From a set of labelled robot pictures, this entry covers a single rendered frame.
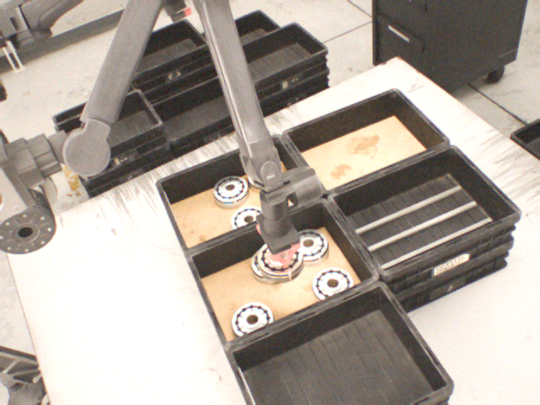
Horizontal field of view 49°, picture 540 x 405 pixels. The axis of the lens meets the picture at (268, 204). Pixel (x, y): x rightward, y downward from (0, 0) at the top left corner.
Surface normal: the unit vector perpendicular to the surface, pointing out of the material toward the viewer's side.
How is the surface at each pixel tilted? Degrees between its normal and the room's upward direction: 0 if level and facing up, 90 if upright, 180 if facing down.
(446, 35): 90
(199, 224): 0
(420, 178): 90
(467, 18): 90
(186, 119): 0
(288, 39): 90
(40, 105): 0
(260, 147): 60
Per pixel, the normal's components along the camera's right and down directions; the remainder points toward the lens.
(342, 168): -0.14, -0.66
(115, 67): 0.29, 0.18
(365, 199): 0.39, 0.65
